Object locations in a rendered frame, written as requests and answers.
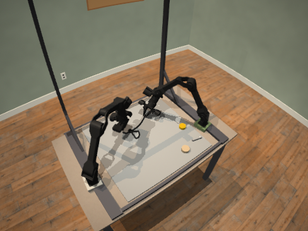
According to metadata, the tan wooden disc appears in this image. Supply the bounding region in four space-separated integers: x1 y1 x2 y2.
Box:
181 145 189 153

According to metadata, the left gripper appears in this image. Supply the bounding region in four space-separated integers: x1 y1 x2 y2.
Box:
138 99 161 117

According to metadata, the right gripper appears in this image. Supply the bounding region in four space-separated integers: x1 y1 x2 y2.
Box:
112 110 132 133

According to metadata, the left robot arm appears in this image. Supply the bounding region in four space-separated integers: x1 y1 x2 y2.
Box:
143 76 210 127

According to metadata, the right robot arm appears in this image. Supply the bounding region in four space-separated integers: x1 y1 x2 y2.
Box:
81 97 132 187

